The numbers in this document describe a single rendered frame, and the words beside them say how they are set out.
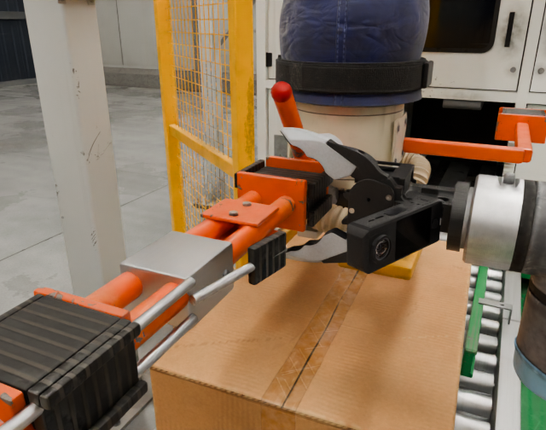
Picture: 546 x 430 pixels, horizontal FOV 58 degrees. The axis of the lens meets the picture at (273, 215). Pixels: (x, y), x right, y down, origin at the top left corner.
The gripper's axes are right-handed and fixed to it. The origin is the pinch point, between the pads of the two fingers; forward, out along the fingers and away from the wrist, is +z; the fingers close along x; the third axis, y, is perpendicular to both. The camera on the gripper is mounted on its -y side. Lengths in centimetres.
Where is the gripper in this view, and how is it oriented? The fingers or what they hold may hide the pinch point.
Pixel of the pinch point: (275, 196)
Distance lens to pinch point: 55.4
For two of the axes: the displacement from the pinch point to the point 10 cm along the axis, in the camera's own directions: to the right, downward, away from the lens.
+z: -9.1, -1.5, 3.9
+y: 4.1, -3.3, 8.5
